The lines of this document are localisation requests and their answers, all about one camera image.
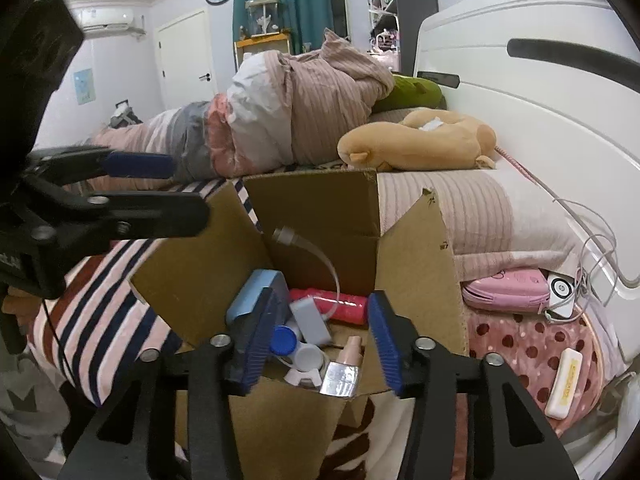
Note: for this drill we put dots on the white air conditioner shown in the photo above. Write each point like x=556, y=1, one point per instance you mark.
x=102, y=20

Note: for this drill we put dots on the white headboard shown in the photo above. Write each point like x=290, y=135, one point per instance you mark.
x=550, y=110

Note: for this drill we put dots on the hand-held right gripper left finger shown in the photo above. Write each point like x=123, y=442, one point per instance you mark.
x=257, y=340

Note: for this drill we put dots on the white round-dial device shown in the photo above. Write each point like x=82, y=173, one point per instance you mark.
x=562, y=292

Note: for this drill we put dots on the teal curtain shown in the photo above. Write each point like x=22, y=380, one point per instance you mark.
x=300, y=0

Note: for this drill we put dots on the glass display case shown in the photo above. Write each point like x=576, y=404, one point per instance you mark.
x=262, y=17

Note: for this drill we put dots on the pink bottle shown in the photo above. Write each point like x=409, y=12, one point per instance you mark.
x=345, y=307

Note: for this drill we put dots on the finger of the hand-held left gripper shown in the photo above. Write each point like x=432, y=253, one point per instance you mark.
x=140, y=165
x=165, y=215

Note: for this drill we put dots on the pink polka dot blanket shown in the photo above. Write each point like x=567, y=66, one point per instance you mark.
x=520, y=350

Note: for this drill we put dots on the blue square case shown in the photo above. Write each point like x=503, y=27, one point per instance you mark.
x=250, y=300

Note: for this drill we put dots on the clear perfume bottle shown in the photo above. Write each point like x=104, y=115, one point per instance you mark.
x=340, y=377

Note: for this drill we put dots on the green plush toy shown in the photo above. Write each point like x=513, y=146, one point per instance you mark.
x=410, y=92

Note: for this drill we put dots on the white door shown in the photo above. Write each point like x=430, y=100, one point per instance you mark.
x=182, y=60

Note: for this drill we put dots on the rolled striped duvet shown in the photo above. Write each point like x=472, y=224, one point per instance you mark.
x=310, y=100

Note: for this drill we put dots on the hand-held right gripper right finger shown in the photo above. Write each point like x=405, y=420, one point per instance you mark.
x=385, y=340

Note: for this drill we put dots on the yellow plush toy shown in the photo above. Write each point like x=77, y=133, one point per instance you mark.
x=415, y=145

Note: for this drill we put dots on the pink white rack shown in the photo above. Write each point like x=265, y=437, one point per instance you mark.
x=384, y=42

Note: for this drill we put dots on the yellow shelf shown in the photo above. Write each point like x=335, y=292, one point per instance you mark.
x=262, y=40

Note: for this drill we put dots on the white contact lens case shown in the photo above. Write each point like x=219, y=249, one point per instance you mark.
x=310, y=358

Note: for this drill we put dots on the pink pouch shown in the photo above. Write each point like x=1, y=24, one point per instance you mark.
x=505, y=290

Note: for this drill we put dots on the cream white bar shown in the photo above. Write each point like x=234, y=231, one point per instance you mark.
x=564, y=385

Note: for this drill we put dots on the brown cardboard box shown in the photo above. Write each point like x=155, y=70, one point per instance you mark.
x=320, y=205

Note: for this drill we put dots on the wall poster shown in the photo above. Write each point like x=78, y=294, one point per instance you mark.
x=84, y=86

